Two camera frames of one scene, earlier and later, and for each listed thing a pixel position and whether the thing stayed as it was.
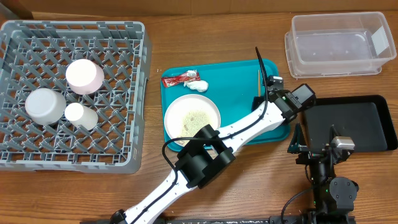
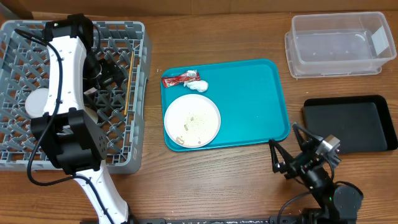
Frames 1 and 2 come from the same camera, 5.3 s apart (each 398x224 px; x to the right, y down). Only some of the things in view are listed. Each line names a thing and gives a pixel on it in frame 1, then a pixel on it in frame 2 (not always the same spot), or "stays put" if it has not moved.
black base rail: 236,220 stays put
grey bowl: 45,106 stays put
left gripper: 262,99 to 115,74
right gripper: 314,154 to 298,158
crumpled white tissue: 201,86 stays put
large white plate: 187,114 stays put
